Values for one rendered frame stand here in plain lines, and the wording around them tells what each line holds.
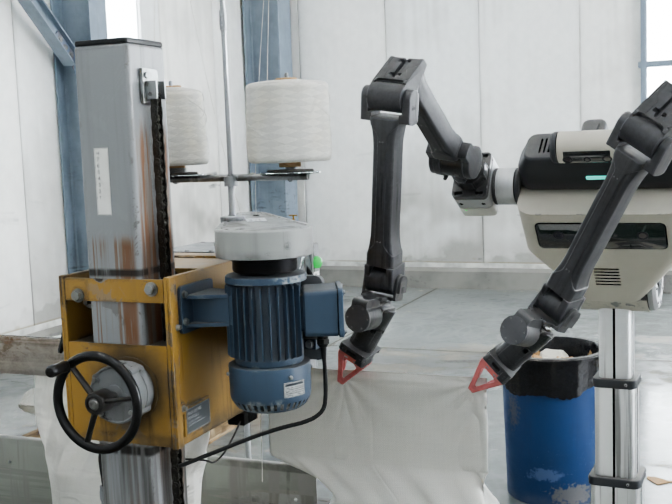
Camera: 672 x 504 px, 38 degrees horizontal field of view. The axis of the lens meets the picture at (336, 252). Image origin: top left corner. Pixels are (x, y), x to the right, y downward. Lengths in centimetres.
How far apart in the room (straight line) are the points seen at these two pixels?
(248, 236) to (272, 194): 908
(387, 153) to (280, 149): 23
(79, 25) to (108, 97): 628
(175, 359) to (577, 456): 278
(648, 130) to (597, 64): 823
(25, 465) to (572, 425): 225
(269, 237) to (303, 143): 23
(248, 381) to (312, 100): 53
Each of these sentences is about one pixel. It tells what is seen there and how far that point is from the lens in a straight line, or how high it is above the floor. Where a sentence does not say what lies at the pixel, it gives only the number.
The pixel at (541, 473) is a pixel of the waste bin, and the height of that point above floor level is 15.
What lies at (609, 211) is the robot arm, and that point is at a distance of 185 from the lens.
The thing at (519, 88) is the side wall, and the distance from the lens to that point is 1014.
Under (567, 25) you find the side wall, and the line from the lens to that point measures 1010.
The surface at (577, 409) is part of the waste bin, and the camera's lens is 425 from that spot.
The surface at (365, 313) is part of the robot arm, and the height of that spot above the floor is 122.
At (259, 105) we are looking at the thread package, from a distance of 186.
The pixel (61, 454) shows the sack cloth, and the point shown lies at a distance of 248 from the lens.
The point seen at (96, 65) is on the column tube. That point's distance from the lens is 181.
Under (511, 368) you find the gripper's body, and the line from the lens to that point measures 199.
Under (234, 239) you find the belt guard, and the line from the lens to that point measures 172.
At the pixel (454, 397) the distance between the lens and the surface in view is 206.
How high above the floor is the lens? 156
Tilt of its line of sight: 6 degrees down
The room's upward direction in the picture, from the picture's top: 2 degrees counter-clockwise
